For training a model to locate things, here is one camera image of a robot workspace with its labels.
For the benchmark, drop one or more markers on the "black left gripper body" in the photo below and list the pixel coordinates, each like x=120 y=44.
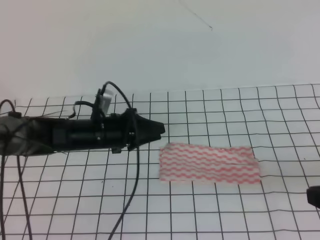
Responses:
x=114 y=132

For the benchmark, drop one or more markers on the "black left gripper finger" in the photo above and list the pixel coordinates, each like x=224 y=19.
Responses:
x=149 y=129
x=146 y=139

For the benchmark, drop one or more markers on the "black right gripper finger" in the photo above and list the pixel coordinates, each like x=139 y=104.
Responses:
x=313 y=196

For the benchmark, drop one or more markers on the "pink wavy-striped towel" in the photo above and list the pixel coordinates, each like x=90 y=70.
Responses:
x=181 y=162

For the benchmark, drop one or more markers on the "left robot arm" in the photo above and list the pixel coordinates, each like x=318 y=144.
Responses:
x=35 y=136

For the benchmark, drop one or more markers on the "white black-grid tablecloth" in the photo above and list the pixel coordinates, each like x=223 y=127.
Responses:
x=101 y=194

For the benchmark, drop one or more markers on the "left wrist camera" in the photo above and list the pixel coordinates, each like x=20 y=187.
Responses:
x=101 y=104

